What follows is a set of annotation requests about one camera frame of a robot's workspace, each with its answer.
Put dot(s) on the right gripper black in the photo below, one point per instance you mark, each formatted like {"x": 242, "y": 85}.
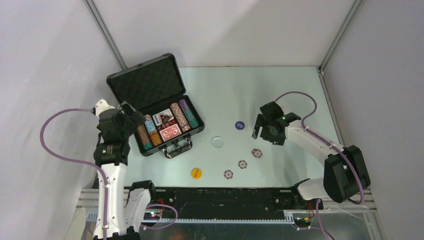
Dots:
{"x": 265, "y": 125}

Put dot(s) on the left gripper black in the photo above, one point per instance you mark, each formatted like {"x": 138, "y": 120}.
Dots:
{"x": 125, "y": 116}

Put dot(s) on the blue small blind button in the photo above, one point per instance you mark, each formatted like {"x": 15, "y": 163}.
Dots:
{"x": 239, "y": 125}

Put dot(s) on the black triangular all-in marker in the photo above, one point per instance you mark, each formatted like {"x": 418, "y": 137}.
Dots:
{"x": 169, "y": 113}

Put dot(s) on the black poker set case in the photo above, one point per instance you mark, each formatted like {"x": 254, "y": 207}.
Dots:
{"x": 151, "y": 87}

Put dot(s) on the red playing card deck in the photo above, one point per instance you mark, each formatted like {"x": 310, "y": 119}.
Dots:
{"x": 170, "y": 132}

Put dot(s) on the clear round dealer button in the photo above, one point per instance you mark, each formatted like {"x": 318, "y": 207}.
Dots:
{"x": 217, "y": 142}

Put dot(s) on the blue playing card deck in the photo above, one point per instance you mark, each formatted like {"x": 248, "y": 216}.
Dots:
{"x": 160, "y": 118}

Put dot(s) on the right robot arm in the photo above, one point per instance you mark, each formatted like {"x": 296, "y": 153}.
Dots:
{"x": 345, "y": 173}

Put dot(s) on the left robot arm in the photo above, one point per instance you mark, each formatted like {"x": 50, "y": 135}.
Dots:
{"x": 118, "y": 219}

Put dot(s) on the brown teal chip stack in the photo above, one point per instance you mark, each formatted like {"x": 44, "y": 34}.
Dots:
{"x": 144, "y": 137}

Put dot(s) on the poker chip near triangle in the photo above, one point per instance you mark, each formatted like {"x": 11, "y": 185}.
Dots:
{"x": 257, "y": 153}

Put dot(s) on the orange blue chip stack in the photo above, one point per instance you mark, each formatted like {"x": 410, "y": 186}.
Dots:
{"x": 152, "y": 130}

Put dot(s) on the poker chip middle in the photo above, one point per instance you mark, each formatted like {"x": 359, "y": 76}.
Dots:
{"x": 242, "y": 164}

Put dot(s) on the pink brown chip stack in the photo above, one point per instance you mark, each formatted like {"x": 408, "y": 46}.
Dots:
{"x": 180, "y": 117}

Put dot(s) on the purple chip stack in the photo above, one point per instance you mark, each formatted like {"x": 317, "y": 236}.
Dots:
{"x": 184, "y": 105}

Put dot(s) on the poker chip lower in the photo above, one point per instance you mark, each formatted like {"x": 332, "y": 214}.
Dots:
{"x": 228, "y": 174}

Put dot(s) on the yellow round button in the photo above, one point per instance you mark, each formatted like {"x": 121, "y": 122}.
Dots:
{"x": 196, "y": 173}

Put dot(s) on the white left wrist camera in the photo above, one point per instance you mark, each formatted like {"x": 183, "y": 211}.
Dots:
{"x": 101, "y": 106}

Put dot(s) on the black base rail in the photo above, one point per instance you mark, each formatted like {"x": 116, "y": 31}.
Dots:
{"x": 227, "y": 204}

